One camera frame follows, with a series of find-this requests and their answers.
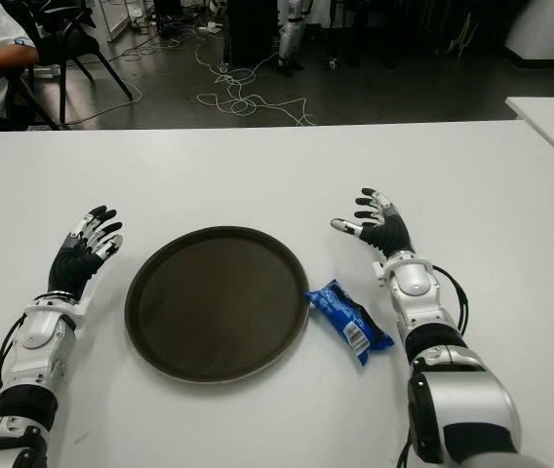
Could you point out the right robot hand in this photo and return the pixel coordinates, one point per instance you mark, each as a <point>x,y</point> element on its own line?
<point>389,234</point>

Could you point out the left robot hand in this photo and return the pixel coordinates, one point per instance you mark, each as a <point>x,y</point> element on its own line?
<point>69,265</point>

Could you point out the blue Oreo cookie packet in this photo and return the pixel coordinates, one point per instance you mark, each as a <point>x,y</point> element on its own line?
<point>347,319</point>

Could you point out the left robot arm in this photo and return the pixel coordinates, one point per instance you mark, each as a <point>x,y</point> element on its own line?
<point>33,361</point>

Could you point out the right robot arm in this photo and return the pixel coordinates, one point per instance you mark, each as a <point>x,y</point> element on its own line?
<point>452,380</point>

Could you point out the round dark brown tray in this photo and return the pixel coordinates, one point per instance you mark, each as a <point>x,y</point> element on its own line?
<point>218,302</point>

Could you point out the white humanoid robot legs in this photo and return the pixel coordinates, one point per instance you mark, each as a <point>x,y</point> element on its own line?
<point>289,39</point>

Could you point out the black chair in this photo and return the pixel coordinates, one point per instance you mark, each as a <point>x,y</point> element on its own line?
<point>74,46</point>

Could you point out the black cabinet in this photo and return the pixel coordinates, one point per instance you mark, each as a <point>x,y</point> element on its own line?
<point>252,29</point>

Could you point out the white board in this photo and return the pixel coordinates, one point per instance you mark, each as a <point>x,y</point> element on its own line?
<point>111,17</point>

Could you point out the white curved panel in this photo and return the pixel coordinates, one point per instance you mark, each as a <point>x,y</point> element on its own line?
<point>550,27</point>

